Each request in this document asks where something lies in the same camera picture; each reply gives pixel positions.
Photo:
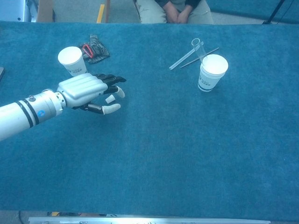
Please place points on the seated person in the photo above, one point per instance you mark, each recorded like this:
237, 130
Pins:
151, 11

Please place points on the yellow object under table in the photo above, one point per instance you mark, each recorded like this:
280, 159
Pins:
54, 213

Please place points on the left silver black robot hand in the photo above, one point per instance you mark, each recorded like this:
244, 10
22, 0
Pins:
79, 86

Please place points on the aluminium frame rail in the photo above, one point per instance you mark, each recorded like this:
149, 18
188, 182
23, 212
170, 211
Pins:
149, 221

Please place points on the white paper cup blue print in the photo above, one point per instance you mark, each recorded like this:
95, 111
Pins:
70, 57
210, 79

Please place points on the transparent glass test tube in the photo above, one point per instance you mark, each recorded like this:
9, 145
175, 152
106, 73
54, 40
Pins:
201, 52

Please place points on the orange red plastic clip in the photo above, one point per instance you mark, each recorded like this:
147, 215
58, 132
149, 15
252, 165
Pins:
91, 56

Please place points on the thin dark metal rod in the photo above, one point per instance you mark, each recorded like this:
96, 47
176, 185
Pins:
212, 50

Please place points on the silver metal cabinet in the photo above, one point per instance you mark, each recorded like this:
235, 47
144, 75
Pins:
11, 9

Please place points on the wooden post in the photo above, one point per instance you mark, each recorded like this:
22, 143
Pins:
107, 11

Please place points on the black tripod leg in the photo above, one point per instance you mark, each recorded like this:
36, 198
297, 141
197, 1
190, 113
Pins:
275, 11

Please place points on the dark flat object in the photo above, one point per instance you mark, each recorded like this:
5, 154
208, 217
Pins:
1, 73

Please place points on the brown cardboard box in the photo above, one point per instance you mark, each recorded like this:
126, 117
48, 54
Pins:
45, 10

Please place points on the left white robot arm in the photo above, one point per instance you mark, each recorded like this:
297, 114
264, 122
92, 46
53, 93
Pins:
23, 114

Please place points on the teal felt table cloth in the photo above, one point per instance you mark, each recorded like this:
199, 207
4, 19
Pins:
149, 151

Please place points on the small white stopper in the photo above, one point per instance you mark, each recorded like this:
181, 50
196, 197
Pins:
109, 99

